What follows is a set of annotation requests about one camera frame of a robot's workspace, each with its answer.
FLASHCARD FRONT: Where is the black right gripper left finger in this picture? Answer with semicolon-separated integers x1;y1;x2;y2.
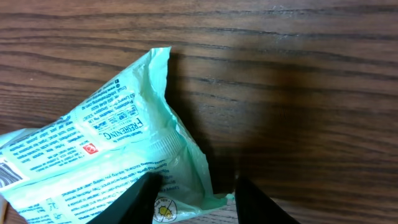
88;172;162;224

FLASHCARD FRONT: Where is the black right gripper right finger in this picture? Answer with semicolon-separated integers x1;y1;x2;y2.
234;177;299;224

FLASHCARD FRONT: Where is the teal wet wipes pack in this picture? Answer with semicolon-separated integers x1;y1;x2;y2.
1;47;228;223

